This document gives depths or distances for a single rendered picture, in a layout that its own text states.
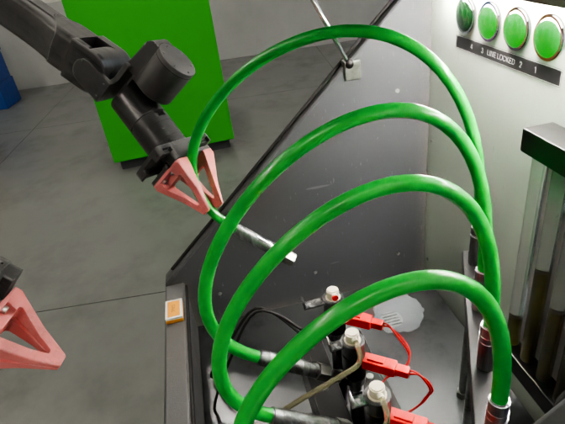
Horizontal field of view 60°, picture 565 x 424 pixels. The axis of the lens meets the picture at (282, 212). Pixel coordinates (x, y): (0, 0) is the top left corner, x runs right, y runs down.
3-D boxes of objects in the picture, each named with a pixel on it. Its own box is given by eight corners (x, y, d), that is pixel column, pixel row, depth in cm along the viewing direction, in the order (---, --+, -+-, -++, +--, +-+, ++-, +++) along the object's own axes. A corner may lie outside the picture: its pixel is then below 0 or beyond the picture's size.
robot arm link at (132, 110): (128, 103, 74) (99, 104, 69) (153, 71, 71) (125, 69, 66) (155, 139, 73) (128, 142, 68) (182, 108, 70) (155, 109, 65)
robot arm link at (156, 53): (107, 65, 74) (68, 71, 66) (149, 6, 69) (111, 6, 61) (162, 124, 75) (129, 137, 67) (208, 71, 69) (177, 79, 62)
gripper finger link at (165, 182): (241, 188, 69) (202, 136, 70) (209, 204, 63) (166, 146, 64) (216, 214, 73) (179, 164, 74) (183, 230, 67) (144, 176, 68)
